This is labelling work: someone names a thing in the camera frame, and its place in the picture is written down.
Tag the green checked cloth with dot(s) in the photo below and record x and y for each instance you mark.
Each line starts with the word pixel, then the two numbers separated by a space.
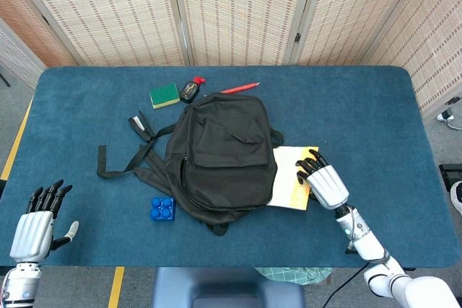
pixel 294 275

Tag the black ink bottle red cap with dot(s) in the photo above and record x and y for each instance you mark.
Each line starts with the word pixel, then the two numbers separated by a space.
pixel 188 92

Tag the black floor box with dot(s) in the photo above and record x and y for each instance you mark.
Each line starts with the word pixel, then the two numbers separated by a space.
pixel 449 174

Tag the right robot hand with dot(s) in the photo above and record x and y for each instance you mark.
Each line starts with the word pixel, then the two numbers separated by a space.
pixel 326 185

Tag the blue-grey robot torso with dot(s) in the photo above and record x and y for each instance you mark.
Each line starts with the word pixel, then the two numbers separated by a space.
pixel 227 286

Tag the black stapler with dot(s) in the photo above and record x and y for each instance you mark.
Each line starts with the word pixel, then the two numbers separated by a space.
pixel 141 127

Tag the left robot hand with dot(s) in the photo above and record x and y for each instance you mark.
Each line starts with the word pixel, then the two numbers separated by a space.
pixel 32 232

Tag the red pencil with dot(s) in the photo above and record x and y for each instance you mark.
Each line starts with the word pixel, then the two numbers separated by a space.
pixel 240 88

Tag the white and yellow notebook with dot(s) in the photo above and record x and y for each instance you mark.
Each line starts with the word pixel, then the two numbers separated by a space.
pixel 288 178

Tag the woven folding screen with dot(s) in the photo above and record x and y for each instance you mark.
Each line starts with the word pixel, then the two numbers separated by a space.
pixel 234 12

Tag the green and yellow sponge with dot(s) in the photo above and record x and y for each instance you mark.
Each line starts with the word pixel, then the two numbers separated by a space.
pixel 164 96

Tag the black screen hinge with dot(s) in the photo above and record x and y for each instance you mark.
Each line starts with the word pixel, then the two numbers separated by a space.
pixel 297 38

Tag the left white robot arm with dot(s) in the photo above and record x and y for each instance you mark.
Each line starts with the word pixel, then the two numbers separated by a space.
pixel 19 286

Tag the black fabric backpack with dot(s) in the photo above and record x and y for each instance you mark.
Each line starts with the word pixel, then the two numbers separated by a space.
pixel 223 149

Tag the white shoe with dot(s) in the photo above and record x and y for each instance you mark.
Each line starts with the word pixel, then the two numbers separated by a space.
pixel 445 116

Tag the blue felt table cover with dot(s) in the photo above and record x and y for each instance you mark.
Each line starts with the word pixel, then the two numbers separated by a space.
pixel 361 135

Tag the blue toy building block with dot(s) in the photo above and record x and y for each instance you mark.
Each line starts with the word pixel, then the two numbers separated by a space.
pixel 163 210

